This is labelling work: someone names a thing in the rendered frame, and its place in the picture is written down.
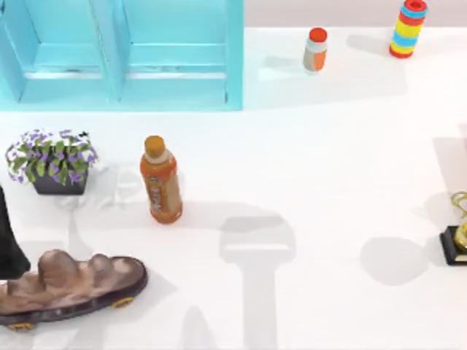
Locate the orange drink bottle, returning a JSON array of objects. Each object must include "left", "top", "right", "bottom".
[{"left": 139, "top": 135, "right": 184, "bottom": 225}]

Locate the light blue rack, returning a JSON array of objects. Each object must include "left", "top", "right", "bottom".
[{"left": 0, "top": 0, "right": 244, "bottom": 112}]

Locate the gold trophy on black base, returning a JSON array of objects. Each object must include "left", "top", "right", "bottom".
[{"left": 439, "top": 190, "right": 467, "bottom": 266}]

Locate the purple flower plant pot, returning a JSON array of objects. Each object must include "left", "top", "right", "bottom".
[{"left": 4, "top": 128, "right": 99, "bottom": 196}]

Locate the stack of coloured rings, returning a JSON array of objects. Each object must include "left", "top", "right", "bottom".
[{"left": 388, "top": 0, "right": 428, "bottom": 59}]

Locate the small red-capped orange bottle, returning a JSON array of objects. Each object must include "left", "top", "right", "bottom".
[{"left": 302, "top": 28, "right": 328, "bottom": 72}]

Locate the brown rock ornament on tray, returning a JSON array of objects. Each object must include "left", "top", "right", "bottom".
[{"left": 0, "top": 249, "right": 149, "bottom": 333}]

